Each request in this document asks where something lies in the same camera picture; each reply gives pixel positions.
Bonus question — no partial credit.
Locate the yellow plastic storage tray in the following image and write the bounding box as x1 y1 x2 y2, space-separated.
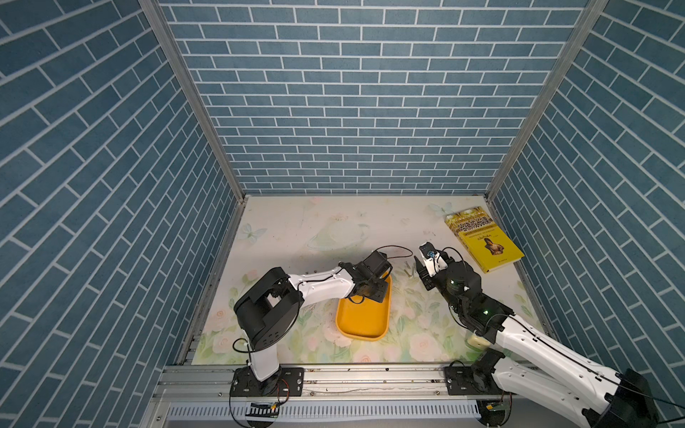
335 277 392 342

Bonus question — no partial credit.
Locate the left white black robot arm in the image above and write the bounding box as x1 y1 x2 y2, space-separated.
234 251 392 382

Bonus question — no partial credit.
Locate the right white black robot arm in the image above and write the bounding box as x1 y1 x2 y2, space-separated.
415 243 659 427

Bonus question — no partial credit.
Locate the yellow book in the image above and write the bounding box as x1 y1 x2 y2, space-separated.
445 207 524 273

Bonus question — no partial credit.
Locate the pale green soap bar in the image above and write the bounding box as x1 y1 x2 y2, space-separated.
466 333 492 351

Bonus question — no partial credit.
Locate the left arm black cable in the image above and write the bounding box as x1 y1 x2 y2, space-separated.
231 244 414 354

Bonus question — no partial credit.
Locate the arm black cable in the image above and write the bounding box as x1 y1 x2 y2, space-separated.
231 244 414 354
443 245 685 424

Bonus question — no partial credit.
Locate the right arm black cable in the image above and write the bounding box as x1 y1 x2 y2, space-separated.
443 245 685 424

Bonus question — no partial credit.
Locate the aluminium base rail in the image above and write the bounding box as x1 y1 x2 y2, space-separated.
153 363 508 401

